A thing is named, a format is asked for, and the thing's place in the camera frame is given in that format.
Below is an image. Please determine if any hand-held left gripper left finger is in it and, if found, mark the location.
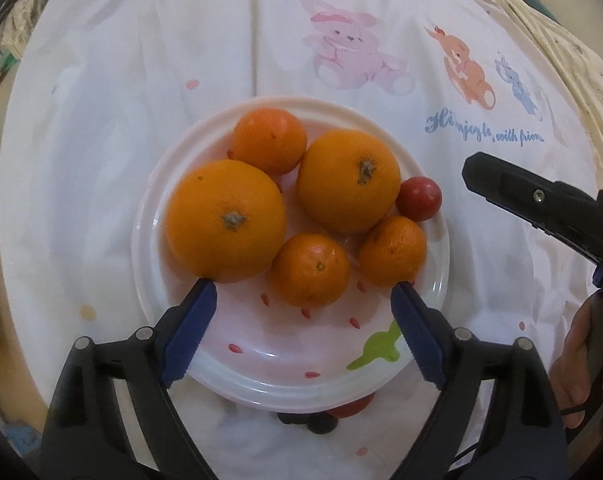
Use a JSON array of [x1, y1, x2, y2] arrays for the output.
[[39, 279, 218, 480]]

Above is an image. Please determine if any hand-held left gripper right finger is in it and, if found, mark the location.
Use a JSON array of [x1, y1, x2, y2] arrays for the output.
[[389, 281, 568, 480]]

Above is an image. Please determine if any small tangerine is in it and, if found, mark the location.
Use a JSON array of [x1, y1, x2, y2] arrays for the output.
[[230, 108, 308, 177], [358, 215, 428, 288], [270, 232, 351, 309]]

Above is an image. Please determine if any pink white seed-print plate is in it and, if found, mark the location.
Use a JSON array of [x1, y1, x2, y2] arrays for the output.
[[130, 96, 451, 408]]

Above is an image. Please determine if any red cherry tomato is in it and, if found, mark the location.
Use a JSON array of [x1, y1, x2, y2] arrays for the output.
[[326, 392, 377, 420], [395, 176, 442, 222]]

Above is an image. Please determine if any large orange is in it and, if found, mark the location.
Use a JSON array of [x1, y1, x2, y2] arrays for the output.
[[164, 159, 288, 283], [296, 129, 402, 234]]

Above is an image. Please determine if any person's right hand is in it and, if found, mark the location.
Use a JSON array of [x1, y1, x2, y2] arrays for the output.
[[549, 301, 601, 431]]

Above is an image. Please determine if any pale yellow printed quilt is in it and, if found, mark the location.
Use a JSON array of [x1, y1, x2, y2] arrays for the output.
[[431, 0, 603, 201]]

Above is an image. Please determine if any white animal-print blanket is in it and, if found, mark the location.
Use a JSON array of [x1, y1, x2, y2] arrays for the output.
[[0, 0, 603, 480]]

